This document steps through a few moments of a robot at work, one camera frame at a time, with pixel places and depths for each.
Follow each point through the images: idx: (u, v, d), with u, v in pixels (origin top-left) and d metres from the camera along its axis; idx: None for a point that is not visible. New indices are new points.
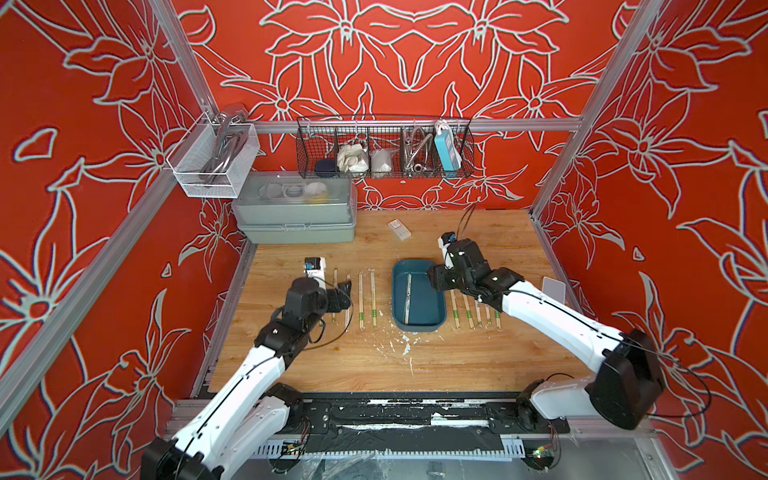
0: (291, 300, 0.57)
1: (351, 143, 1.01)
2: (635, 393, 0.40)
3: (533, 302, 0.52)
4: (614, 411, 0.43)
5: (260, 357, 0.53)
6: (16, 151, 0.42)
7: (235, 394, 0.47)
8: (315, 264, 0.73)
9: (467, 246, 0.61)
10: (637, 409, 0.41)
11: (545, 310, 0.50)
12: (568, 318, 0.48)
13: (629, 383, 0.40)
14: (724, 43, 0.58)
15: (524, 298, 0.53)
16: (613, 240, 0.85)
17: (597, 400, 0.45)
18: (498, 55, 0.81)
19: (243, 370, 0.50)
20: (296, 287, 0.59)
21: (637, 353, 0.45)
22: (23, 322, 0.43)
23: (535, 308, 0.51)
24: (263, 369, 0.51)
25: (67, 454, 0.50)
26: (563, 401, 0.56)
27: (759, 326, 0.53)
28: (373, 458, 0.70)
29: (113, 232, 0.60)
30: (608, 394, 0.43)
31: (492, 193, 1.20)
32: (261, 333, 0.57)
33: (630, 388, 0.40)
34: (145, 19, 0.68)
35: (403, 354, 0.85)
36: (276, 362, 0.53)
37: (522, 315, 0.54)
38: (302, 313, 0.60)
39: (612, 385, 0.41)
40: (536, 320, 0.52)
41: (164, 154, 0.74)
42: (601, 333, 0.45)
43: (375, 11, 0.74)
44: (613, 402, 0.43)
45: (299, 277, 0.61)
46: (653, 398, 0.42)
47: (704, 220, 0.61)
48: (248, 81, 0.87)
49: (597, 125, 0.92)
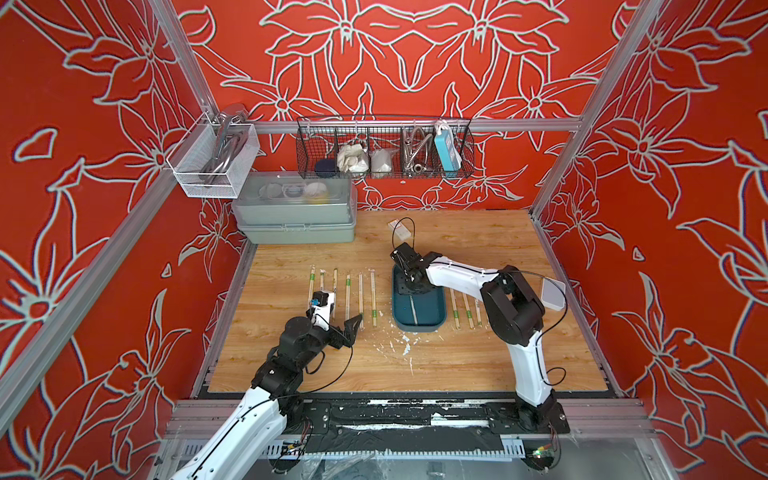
0: (285, 345, 0.59)
1: (351, 142, 1.02)
2: (511, 311, 0.53)
3: (443, 267, 0.67)
4: (507, 334, 0.55)
5: (256, 399, 0.55)
6: (16, 151, 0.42)
7: (231, 434, 0.50)
8: (323, 301, 0.79)
9: (400, 246, 0.80)
10: (517, 323, 0.53)
11: (450, 268, 0.65)
12: (466, 269, 0.62)
13: (502, 304, 0.53)
14: (724, 43, 0.58)
15: (435, 264, 0.69)
16: (613, 240, 0.85)
17: (496, 328, 0.57)
18: (498, 55, 0.81)
19: (239, 414, 0.53)
20: (289, 332, 0.60)
21: (512, 285, 0.59)
22: (23, 322, 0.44)
23: (443, 269, 0.66)
24: (258, 411, 0.54)
25: (67, 454, 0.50)
26: (522, 371, 0.61)
27: (759, 326, 0.53)
28: (373, 458, 0.70)
29: (113, 233, 0.60)
30: (497, 319, 0.55)
31: (492, 193, 1.20)
32: (258, 374, 0.59)
33: (505, 308, 0.53)
34: (145, 19, 0.68)
35: (403, 354, 0.85)
36: (270, 403, 0.55)
37: (440, 280, 0.69)
38: (295, 354, 0.62)
39: (497, 312, 0.54)
40: (448, 280, 0.66)
41: (164, 154, 0.74)
42: (483, 272, 0.59)
43: (375, 11, 0.74)
44: (501, 324, 0.55)
45: (291, 320, 0.63)
46: (533, 315, 0.55)
47: (703, 220, 0.61)
48: (248, 81, 0.87)
49: (596, 125, 0.92)
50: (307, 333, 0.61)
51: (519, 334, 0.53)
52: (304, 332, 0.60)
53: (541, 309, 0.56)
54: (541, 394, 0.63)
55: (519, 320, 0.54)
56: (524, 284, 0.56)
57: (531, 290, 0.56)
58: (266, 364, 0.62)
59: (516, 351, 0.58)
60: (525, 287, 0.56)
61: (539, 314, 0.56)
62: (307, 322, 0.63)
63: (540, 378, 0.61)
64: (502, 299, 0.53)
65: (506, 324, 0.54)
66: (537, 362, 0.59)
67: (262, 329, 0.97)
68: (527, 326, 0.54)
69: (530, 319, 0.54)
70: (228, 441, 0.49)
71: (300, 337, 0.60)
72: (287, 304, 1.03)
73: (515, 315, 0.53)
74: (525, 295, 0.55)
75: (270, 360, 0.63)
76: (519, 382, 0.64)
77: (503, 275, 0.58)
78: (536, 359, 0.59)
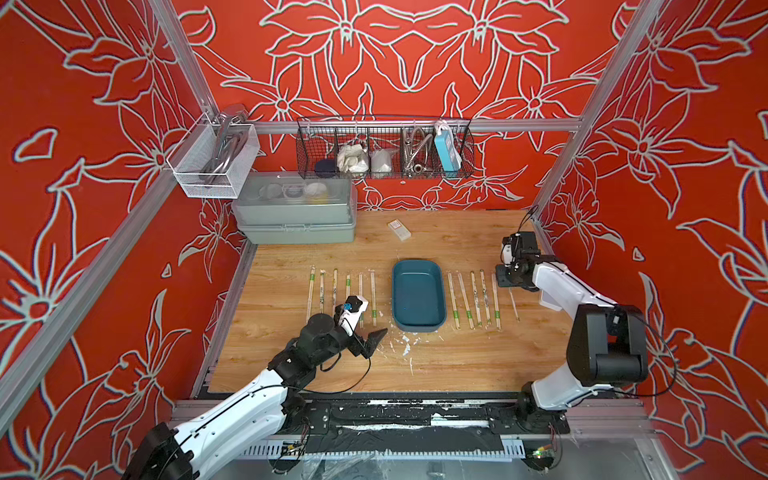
0: (304, 339, 0.58)
1: (351, 143, 1.01)
2: (597, 345, 0.45)
3: (557, 272, 0.59)
4: (580, 366, 0.47)
5: (269, 380, 0.56)
6: (16, 151, 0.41)
7: (237, 407, 0.51)
8: (354, 307, 0.80)
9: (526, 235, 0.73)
10: (597, 362, 0.45)
11: (562, 276, 0.58)
12: (576, 283, 0.55)
13: (592, 332, 0.45)
14: (724, 44, 0.58)
15: (549, 266, 0.62)
16: (613, 240, 0.85)
17: (572, 354, 0.49)
18: (498, 55, 0.81)
19: (250, 390, 0.54)
20: (310, 327, 0.60)
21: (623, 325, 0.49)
22: (23, 322, 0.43)
23: (554, 274, 0.59)
24: (268, 392, 0.55)
25: (67, 454, 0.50)
26: (554, 383, 0.58)
27: (759, 326, 0.53)
28: (373, 458, 0.70)
29: (113, 233, 0.60)
30: (578, 345, 0.48)
31: (492, 193, 1.20)
32: (275, 359, 0.60)
33: (593, 338, 0.45)
34: (145, 19, 0.68)
35: (403, 354, 0.85)
36: (280, 390, 0.56)
37: (546, 284, 0.61)
38: (313, 351, 0.64)
39: (582, 335, 0.47)
40: (554, 287, 0.58)
41: (164, 154, 0.74)
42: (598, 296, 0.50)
43: (375, 12, 0.74)
44: (578, 351, 0.48)
45: (315, 317, 0.62)
46: (624, 370, 0.45)
47: (704, 220, 0.61)
48: (248, 81, 0.87)
49: (596, 125, 0.92)
50: (327, 332, 0.61)
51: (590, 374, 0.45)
52: (324, 331, 0.60)
53: (640, 373, 0.45)
54: (554, 408, 0.62)
55: (602, 362, 0.45)
56: (637, 334, 0.45)
57: (643, 347, 0.45)
58: (284, 351, 0.63)
59: (566, 376, 0.54)
60: (636, 339, 0.45)
61: (632, 372, 0.45)
62: (328, 322, 0.62)
63: (566, 402, 0.58)
64: (598, 330, 0.45)
65: (583, 356, 0.46)
66: (580, 396, 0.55)
67: (262, 330, 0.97)
68: (606, 374, 0.45)
69: (617, 371, 0.45)
70: (234, 412, 0.50)
71: (320, 335, 0.60)
72: (287, 304, 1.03)
73: (602, 349, 0.45)
74: (630, 345, 0.47)
75: (289, 348, 0.64)
76: (541, 382, 0.63)
77: (619, 310, 0.48)
78: (582, 395, 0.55)
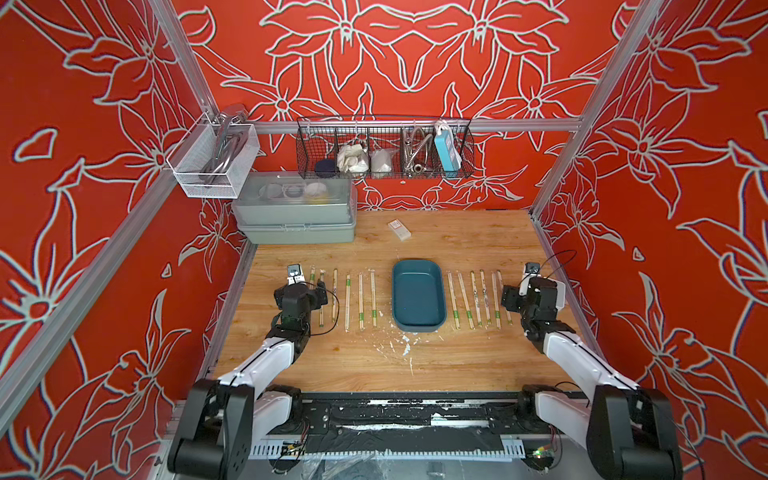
0: (290, 305, 0.66)
1: (351, 143, 1.01)
2: (623, 439, 0.40)
3: (569, 344, 0.56)
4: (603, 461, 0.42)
5: (274, 343, 0.60)
6: (16, 151, 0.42)
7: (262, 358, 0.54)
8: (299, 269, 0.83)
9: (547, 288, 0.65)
10: (621, 456, 0.40)
11: (574, 349, 0.54)
12: (590, 358, 0.51)
13: (616, 424, 0.41)
14: (724, 44, 0.58)
15: (561, 338, 0.58)
16: (613, 240, 0.85)
17: (593, 445, 0.44)
18: (498, 55, 0.81)
19: (267, 345, 0.59)
20: (290, 294, 0.67)
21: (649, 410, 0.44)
22: (23, 322, 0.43)
23: (566, 347, 0.55)
24: (279, 346, 0.60)
25: (67, 454, 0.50)
26: (562, 416, 0.55)
27: (759, 327, 0.53)
28: (373, 458, 0.70)
29: (113, 233, 0.60)
30: (600, 436, 0.42)
31: (492, 193, 1.20)
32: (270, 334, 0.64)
33: (618, 433, 0.40)
34: (145, 19, 0.68)
35: (403, 354, 0.85)
36: (288, 347, 0.61)
37: (558, 356, 0.57)
38: (299, 314, 0.69)
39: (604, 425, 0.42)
40: (566, 361, 0.55)
41: (164, 154, 0.74)
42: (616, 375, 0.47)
43: (375, 11, 0.74)
44: (602, 443, 0.42)
45: (290, 286, 0.69)
46: (654, 468, 0.39)
47: (704, 220, 0.61)
48: (248, 81, 0.87)
49: (597, 125, 0.92)
50: (306, 293, 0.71)
51: (615, 470, 0.39)
52: (303, 291, 0.68)
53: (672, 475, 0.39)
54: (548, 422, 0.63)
55: (630, 458, 0.40)
56: (664, 424, 0.40)
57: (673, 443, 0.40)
58: (273, 328, 0.67)
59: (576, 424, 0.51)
60: (664, 431, 0.40)
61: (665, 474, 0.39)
62: (302, 285, 0.70)
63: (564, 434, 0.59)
64: (623, 417, 0.41)
65: (606, 447, 0.41)
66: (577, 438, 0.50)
67: (262, 330, 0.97)
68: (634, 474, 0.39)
69: (646, 469, 0.39)
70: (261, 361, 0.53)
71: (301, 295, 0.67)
72: None
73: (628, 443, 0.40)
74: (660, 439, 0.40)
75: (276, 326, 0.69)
76: (546, 402, 0.61)
77: (642, 395, 0.43)
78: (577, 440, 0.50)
